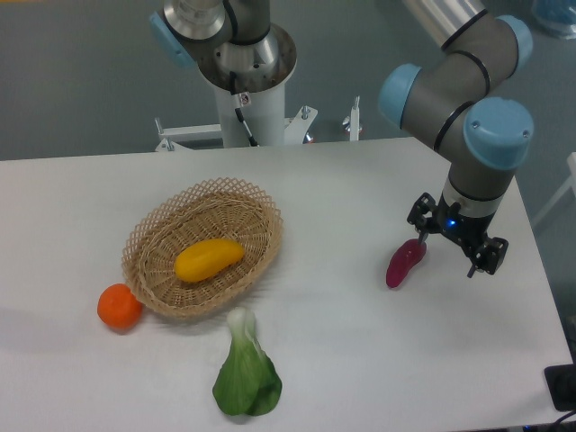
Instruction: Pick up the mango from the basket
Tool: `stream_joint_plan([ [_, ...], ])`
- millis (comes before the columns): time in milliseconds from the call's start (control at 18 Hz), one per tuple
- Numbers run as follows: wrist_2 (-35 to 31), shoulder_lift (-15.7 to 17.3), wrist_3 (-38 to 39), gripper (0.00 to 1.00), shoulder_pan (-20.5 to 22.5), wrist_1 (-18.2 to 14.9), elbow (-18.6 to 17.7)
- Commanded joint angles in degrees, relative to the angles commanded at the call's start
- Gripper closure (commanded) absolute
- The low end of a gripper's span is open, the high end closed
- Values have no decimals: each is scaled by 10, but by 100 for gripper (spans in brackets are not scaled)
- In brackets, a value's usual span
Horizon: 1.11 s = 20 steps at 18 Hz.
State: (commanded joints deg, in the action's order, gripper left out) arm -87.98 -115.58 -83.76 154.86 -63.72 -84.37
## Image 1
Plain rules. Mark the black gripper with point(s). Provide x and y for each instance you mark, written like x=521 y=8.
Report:
x=465 y=222

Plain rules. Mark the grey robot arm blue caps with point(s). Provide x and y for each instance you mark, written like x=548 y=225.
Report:
x=449 y=108

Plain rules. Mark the woven wicker basket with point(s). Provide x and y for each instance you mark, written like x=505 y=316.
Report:
x=222 y=208

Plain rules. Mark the yellow mango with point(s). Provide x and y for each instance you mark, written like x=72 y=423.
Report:
x=206 y=258

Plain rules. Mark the purple sweet potato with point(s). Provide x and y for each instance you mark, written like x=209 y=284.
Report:
x=409 y=254

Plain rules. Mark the black device at table edge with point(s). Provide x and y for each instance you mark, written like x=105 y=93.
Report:
x=560 y=380

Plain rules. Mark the blue object top right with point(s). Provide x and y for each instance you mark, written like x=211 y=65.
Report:
x=556 y=16

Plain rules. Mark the green bok choy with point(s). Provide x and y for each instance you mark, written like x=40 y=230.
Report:
x=247 y=382

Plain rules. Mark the orange fruit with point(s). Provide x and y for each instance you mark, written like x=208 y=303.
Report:
x=118 y=308

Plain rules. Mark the white frame at right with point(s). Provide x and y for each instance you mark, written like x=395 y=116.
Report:
x=567 y=187

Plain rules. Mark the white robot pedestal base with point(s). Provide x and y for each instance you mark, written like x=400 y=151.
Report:
x=248 y=83

